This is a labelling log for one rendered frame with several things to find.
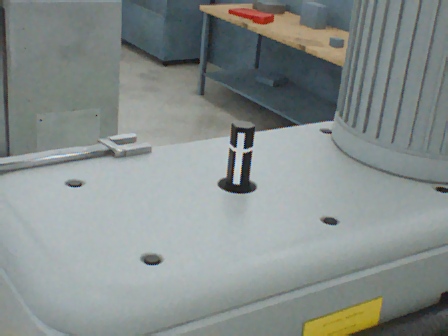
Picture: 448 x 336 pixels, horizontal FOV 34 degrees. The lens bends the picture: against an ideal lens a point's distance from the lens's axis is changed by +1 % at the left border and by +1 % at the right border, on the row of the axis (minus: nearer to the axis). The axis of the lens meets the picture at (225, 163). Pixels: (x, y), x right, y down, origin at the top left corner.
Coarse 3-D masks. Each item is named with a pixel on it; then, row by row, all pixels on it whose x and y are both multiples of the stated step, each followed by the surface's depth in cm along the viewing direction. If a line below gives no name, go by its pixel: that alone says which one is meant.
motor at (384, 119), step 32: (384, 0) 69; (416, 0) 66; (352, 32) 75; (384, 32) 70; (416, 32) 68; (352, 64) 74; (384, 64) 71; (416, 64) 68; (352, 96) 76; (384, 96) 71; (416, 96) 69; (352, 128) 76; (384, 128) 72; (416, 128) 70; (384, 160) 73; (416, 160) 71
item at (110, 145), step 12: (96, 144) 71; (108, 144) 72; (120, 144) 73; (144, 144) 72; (12, 156) 67; (24, 156) 67; (36, 156) 67; (48, 156) 67; (60, 156) 68; (72, 156) 68; (84, 156) 69; (96, 156) 70; (120, 156) 70; (0, 168) 65; (12, 168) 65
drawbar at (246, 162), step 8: (232, 128) 65; (240, 128) 64; (248, 128) 64; (232, 136) 65; (248, 136) 64; (232, 144) 65; (248, 144) 65; (232, 152) 65; (248, 152) 65; (232, 160) 65; (248, 160) 66; (232, 168) 66; (248, 168) 66; (232, 176) 66; (240, 176) 66; (248, 176) 66; (232, 184) 66; (240, 184) 66; (248, 184) 67; (232, 192) 66; (240, 192) 66
